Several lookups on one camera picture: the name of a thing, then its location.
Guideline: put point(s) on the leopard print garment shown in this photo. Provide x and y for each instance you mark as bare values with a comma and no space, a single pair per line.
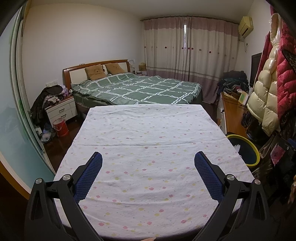
290,58

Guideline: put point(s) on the wall air conditioner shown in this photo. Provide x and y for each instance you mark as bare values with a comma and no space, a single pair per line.
245,25

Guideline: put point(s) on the white nightstand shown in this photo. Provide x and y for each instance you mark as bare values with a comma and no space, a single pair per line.
60,109

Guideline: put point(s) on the dark clothes heap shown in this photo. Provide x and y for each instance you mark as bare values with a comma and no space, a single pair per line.
39,104

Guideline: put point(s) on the green checked quilt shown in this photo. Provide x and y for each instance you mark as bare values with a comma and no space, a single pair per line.
143,88

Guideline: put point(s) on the pink and white curtain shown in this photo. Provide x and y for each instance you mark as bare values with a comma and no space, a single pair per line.
196,58

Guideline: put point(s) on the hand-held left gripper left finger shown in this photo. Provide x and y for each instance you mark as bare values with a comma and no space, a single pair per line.
87,178

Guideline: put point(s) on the black bin with yellow rim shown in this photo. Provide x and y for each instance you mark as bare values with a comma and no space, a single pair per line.
251,155

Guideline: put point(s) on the wooden bed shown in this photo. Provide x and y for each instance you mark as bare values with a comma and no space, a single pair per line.
74,76

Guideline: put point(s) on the wall outlet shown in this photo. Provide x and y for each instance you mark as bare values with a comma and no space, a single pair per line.
52,83

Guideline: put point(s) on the red quilted jacket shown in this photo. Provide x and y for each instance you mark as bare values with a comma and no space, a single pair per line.
286,81

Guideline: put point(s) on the glass wardrobe sliding door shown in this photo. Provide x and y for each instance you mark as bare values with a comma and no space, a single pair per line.
13,115

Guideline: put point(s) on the brown pillow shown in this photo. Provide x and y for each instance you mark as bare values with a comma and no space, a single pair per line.
115,68
94,72

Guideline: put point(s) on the orange wooden cabinet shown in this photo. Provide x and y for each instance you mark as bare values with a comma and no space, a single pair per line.
233,115

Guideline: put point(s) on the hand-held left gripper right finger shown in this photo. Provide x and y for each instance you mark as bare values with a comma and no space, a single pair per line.
209,178

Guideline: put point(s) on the white tissue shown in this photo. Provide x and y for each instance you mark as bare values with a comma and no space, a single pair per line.
237,148

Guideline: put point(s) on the cream puffer jacket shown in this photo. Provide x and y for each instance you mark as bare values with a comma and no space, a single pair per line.
266,92

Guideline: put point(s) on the green white box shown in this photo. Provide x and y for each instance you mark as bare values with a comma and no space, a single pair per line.
243,97

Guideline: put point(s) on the pile of clothes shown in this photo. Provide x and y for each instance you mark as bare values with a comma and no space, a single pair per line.
233,81

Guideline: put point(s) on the red bucket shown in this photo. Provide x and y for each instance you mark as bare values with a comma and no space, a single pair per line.
60,127

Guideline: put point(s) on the clear plastic garment cover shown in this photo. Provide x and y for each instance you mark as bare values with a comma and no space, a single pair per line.
270,148

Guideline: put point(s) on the white dotted table cloth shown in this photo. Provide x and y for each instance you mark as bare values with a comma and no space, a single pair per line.
150,150

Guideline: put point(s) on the black television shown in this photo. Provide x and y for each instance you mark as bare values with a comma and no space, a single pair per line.
255,69

